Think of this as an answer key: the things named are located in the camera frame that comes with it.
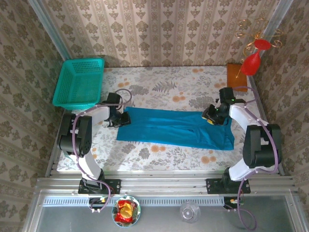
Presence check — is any blue t-shirt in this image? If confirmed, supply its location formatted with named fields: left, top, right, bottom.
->
left=116, top=107, right=235, bottom=151

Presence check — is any floral tablecloth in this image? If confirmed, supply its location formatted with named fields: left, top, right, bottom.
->
left=57, top=66, right=278, bottom=173

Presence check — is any brown wooden block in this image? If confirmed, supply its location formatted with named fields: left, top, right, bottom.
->
left=226, top=63, right=249, bottom=93

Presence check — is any teal plastic basket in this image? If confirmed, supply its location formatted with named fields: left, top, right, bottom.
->
left=52, top=58, right=106, bottom=111

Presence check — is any red goblet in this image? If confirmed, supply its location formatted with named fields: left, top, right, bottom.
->
left=239, top=38, right=271, bottom=77

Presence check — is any patterned glass plate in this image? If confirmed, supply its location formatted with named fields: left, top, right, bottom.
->
left=111, top=195, right=141, bottom=228

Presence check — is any red yellow snack packet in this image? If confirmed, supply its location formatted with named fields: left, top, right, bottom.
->
left=114, top=200, right=136, bottom=223

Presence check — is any clear glass cup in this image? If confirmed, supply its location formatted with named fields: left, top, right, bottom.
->
left=179, top=201, right=201, bottom=224

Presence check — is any grey metal shelf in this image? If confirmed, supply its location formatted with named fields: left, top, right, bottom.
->
left=23, top=189, right=309, bottom=232

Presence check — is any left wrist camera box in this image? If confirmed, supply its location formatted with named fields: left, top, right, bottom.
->
left=106, top=92, right=123, bottom=107

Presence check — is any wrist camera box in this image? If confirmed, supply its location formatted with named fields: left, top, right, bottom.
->
left=106, top=92, right=123, bottom=107
left=218, top=87, right=235, bottom=102

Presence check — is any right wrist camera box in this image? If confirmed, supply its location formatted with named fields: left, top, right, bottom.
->
left=218, top=87, right=235, bottom=102

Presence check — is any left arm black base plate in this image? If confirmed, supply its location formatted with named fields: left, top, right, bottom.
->
left=78, top=178, right=121, bottom=194

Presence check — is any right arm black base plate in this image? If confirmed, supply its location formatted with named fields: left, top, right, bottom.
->
left=206, top=178, right=251, bottom=195

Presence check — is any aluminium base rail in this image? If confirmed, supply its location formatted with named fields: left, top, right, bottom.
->
left=36, top=170, right=295, bottom=197

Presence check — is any black cable bracket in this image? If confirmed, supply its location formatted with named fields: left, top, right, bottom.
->
left=223, top=197, right=242, bottom=210
left=88, top=197, right=109, bottom=210

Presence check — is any grey slotted cable duct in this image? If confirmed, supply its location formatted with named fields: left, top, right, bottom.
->
left=42, top=196, right=225, bottom=207

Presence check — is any aluminium corner post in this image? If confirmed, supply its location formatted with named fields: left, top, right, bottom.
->
left=262, top=0, right=295, bottom=38
left=27, top=0, right=71, bottom=61

